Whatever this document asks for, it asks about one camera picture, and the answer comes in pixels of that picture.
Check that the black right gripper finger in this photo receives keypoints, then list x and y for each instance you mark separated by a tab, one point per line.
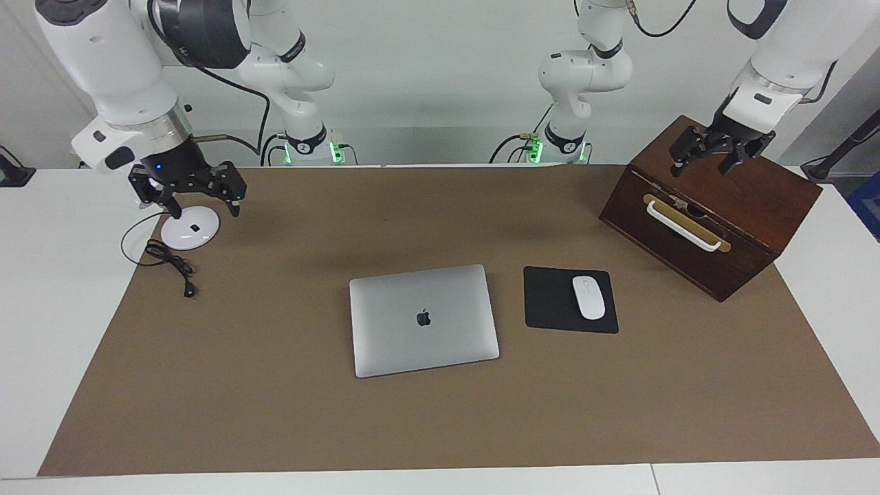
232	185
148	192

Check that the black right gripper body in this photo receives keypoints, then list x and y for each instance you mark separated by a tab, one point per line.
175	168

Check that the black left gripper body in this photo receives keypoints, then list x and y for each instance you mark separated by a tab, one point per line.
739	132

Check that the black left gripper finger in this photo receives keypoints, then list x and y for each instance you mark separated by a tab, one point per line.
742	150
691	144

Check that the silver laptop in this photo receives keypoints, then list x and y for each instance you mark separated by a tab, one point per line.
423	320

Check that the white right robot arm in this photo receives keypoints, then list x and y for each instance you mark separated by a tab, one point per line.
103	55

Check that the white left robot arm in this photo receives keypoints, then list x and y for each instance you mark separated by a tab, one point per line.
584	69

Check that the dark brown wooden box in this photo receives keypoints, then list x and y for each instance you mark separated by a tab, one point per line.
742	192

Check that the white desk lamp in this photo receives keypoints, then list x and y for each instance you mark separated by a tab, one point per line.
191	230

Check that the black tripod stand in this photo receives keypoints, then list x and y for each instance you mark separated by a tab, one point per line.
835	155

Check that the blue crate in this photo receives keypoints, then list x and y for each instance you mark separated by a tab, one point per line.
867	206

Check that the white computer mouse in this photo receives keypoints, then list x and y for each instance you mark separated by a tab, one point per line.
588	297

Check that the black mouse pad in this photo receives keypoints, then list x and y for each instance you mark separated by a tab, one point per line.
550	302

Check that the brown table mat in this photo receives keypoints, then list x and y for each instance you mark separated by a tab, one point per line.
275	399

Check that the black clamp mount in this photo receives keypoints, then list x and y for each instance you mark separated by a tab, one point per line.
14	173

